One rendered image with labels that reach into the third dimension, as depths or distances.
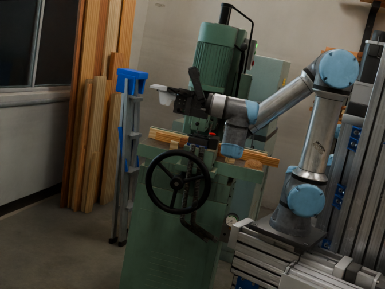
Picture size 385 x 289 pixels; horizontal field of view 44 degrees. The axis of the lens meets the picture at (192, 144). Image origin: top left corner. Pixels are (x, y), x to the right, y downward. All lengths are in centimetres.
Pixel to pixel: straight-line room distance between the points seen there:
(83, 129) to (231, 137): 219
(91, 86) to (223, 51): 157
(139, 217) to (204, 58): 82
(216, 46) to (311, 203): 97
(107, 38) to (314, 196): 273
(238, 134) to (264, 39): 309
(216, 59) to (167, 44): 261
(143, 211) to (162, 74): 268
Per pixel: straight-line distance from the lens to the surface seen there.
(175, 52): 479
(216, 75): 225
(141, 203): 232
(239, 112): 152
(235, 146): 154
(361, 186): 182
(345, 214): 186
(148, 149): 225
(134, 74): 310
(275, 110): 165
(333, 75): 150
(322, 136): 154
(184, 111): 155
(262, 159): 234
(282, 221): 173
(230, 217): 219
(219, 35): 223
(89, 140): 366
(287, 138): 458
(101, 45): 392
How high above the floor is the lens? 139
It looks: 11 degrees down
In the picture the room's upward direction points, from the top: 11 degrees clockwise
